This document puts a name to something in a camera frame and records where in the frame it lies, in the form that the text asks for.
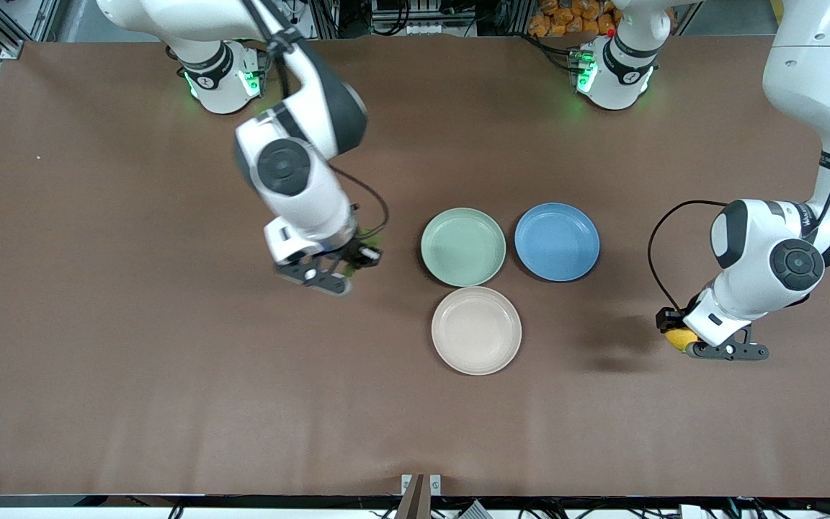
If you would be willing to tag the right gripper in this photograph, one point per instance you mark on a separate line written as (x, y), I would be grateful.
(351, 253)

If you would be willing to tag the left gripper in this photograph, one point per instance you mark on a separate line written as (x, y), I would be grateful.
(668, 319)

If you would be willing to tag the yellow lemon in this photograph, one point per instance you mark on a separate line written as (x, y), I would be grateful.
(678, 340)

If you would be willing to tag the green lettuce leaf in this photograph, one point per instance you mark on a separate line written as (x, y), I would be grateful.
(374, 235)

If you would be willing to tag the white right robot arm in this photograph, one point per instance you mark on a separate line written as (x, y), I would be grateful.
(314, 94)

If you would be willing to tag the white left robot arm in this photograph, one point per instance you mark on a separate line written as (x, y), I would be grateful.
(811, 65)

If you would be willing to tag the light green plate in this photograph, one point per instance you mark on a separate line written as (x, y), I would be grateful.
(462, 247)

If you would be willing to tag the blue plate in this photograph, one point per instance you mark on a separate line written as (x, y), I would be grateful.
(557, 241)

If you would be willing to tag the beige plate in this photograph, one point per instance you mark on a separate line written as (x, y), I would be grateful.
(476, 330)

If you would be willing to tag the bag of oranges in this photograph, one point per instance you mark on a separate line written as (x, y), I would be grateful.
(566, 18)

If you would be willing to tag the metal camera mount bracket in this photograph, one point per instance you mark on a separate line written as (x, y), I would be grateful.
(421, 497)

